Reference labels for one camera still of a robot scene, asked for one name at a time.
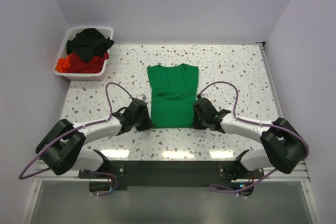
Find green t shirt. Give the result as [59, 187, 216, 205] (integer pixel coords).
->
[147, 63, 199, 129]

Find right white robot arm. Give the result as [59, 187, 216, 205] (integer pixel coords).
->
[193, 97, 309, 178]

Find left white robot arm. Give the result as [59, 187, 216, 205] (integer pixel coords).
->
[36, 98, 154, 178]

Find red t shirt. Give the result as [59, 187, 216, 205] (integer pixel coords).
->
[64, 52, 109, 73]

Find black t shirt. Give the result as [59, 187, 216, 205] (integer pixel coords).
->
[66, 28, 114, 63]

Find orange t shirt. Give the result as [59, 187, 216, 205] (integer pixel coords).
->
[55, 55, 71, 73]

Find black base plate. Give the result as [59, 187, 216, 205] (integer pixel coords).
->
[78, 161, 264, 191]

